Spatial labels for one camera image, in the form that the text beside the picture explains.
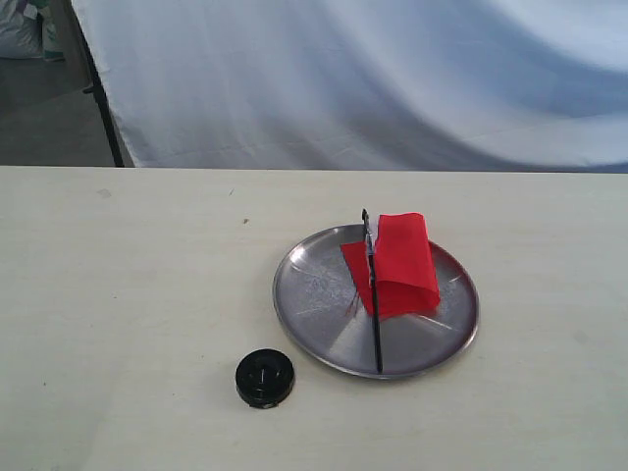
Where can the red white flag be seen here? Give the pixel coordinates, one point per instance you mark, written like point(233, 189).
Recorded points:
point(392, 269)

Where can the round black flag base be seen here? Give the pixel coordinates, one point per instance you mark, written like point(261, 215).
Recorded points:
point(264, 378)

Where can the round steel plate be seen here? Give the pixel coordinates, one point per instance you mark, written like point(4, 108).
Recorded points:
point(321, 311)

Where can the white backdrop cloth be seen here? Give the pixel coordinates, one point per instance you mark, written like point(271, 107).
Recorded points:
point(365, 85)

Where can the black backdrop stand pole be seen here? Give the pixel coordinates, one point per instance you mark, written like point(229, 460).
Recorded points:
point(96, 90)

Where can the white sack in background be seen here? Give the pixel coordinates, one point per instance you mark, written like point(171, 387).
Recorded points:
point(28, 31)

